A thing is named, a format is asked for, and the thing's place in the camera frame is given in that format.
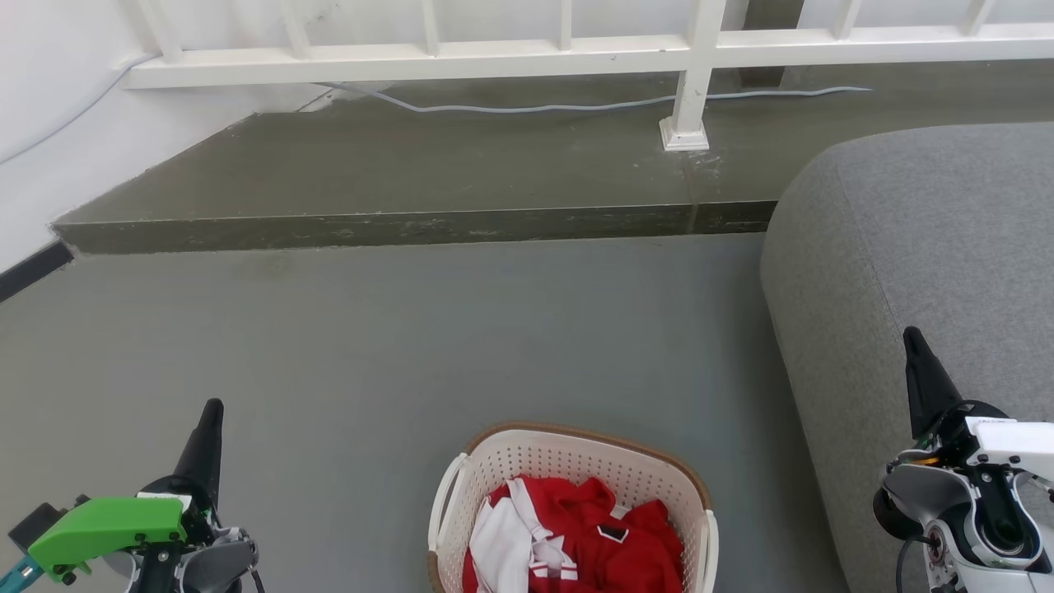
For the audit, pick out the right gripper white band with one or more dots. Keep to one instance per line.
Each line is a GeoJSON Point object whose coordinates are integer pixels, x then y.
{"type": "Point", "coordinates": [1017, 445]}

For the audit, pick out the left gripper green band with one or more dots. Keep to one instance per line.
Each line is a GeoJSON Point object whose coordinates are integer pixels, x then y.
{"type": "Point", "coordinates": [107, 523]}

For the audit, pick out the white perforated laundry basket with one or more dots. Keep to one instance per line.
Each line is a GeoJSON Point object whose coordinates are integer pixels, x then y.
{"type": "Point", "coordinates": [568, 457]}

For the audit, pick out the grey fabric sofa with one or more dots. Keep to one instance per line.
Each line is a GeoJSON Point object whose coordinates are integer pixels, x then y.
{"type": "Point", "coordinates": [930, 239]}

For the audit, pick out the red white sports jersey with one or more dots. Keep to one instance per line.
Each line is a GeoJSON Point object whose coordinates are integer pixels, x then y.
{"type": "Point", "coordinates": [609, 560]}

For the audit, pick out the white metal railing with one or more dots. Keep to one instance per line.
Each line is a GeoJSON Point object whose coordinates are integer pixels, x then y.
{"type": "Point", "coordinates": [412, 58]}

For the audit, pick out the black wall baseboard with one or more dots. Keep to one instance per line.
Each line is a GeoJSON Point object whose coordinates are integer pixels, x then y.
{"type": "Point", "coordinates": [29, 272]}

